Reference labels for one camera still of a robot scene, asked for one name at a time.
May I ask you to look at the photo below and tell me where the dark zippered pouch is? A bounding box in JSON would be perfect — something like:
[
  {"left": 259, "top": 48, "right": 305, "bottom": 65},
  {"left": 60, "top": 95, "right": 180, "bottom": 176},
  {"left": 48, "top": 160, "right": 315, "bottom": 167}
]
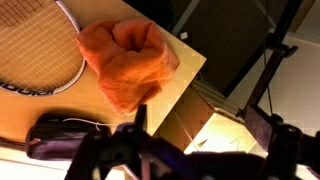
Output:
[{"left": 24, "top": 113, "right": 113, "bottom": 162}]

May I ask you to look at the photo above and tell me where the black camera stand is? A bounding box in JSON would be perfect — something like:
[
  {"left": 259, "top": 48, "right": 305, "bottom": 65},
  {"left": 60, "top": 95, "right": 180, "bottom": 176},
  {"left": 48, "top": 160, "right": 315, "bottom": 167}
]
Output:
[{"left": 221, "top": 0, "right": 304, "bottom": 118}]

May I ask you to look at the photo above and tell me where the wooden side box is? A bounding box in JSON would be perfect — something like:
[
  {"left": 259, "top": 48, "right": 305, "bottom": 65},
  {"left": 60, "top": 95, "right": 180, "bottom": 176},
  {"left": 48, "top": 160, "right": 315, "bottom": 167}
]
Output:
[{"left": 154, "top": 79, "right": 268, "bottom": 156}]

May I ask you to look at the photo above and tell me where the tennis racket with white frame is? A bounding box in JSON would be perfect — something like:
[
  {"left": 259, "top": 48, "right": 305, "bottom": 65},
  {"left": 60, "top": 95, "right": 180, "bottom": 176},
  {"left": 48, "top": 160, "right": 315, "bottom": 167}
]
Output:
[{"left": 0, "top": 0, "right": 87, "bottom": 98}]

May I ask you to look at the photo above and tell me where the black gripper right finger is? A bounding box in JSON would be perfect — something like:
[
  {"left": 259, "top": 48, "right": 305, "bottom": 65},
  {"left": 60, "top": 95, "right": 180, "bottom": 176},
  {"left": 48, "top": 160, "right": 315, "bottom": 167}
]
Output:
[{"left": 244, "top": 104, "right": 303, "bottom": 165}]

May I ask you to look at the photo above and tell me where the orange terry towel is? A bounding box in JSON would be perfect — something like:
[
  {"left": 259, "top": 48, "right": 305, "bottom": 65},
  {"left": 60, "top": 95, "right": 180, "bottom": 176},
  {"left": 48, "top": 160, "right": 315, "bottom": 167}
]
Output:
[{"left": 75, "top": 18, "right": 181, "bottom": 116}]

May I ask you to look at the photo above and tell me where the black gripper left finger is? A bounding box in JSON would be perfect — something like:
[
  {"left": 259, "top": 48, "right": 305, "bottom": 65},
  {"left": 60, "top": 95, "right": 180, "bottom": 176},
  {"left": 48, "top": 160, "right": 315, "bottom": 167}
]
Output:
[{"left": 134, "top": 104, "right": 149, "bottom": 133}]

